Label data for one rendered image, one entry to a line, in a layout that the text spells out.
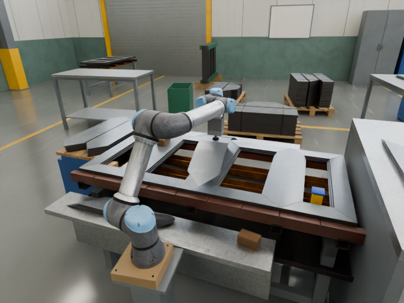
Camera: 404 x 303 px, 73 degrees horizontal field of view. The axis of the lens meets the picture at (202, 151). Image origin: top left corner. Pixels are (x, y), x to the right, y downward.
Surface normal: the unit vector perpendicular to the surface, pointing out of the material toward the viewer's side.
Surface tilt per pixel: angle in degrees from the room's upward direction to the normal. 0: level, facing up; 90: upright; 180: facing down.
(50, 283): 0
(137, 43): 90
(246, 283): 90
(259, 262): 0
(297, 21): 90
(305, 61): 90
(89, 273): 0
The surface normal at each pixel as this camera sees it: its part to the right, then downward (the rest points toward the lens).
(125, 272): -0.08, -0.89
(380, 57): -0.25, 0.40
